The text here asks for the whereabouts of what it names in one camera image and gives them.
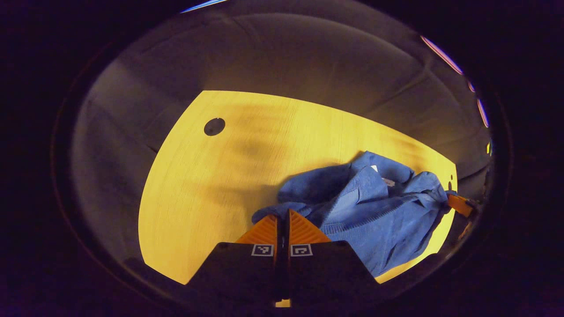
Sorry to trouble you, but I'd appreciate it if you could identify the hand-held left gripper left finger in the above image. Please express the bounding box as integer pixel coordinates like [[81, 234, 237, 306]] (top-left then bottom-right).
[[185, 214, 280, 305]]

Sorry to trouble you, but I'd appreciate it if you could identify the blue button shirt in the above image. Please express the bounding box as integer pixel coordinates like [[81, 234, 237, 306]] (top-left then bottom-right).
[[252, 151, 456, 278]]

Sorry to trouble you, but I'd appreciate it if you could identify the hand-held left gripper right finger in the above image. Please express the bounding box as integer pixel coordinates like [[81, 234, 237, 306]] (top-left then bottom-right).
[[286, 209, 381, 305]]

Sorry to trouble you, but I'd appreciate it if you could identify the black backdrop cloth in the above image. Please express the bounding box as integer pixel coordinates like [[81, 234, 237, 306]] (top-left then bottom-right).
[[70, 0, 493, 282]]

